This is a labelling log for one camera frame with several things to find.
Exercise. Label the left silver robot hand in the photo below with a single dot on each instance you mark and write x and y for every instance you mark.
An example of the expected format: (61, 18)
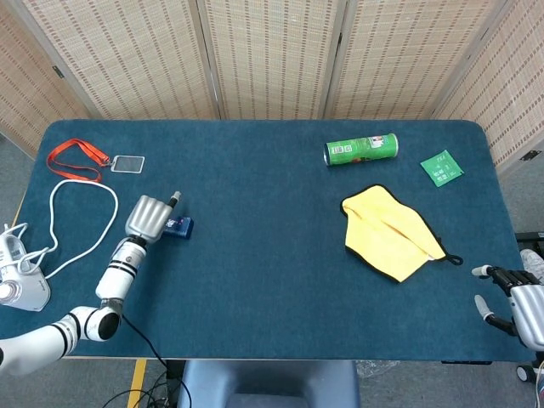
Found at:
(146, 219)

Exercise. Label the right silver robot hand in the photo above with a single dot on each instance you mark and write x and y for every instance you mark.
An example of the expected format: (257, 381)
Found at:
(529, 312)

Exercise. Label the blue and white box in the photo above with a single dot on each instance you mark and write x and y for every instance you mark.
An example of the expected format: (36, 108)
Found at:
(185, 227)

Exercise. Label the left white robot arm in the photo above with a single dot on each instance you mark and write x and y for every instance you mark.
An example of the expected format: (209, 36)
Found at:
(121, 272)

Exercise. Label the grey speckled shoe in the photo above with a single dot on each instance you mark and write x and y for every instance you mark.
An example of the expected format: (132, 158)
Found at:
(531, 257)

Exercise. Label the clear badge holder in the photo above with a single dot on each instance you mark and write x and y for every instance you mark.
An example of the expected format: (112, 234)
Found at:
(127, 165)

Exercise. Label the black flat object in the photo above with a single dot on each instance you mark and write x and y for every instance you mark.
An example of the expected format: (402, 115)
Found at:
(531, 237)

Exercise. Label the teal table mat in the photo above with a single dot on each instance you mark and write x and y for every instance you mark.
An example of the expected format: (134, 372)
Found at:
(276, 191)

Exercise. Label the white electric appliance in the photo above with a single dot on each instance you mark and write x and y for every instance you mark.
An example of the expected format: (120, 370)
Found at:
(25, 293)

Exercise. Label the black table leg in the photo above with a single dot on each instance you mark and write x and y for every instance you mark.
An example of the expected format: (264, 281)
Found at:
(174, 370)

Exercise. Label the metal screen hinge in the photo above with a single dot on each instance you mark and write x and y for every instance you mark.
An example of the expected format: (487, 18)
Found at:
(528, 155)
(58, 71)

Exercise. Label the yellow cloth black trim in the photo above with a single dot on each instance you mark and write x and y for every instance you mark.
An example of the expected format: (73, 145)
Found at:
(382, 229)

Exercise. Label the green sachet packet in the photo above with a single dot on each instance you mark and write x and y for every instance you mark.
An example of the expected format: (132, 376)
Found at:
(442, 168)

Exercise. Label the woven bamboo folding screen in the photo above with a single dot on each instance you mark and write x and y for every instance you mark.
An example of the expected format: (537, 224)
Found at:
(272, 59)

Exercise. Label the blue chair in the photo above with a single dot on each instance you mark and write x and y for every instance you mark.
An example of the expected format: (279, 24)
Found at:
(268, 382)

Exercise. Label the green chip can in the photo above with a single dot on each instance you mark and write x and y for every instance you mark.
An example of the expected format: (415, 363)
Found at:
(361, 149)

